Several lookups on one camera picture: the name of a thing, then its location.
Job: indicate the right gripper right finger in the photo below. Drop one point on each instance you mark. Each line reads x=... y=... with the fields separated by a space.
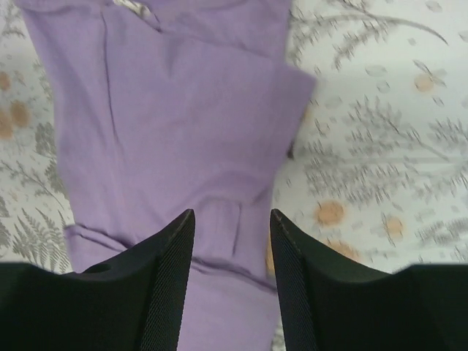
x=330 y=302

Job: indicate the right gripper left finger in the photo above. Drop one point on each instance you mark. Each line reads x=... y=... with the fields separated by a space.
x=132 y=301

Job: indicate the purple t shirt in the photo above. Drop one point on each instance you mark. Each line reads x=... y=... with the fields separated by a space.
x=161 y=106

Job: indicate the floral patterned table mat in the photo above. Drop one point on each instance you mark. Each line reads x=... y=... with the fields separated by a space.
x=377 y=170

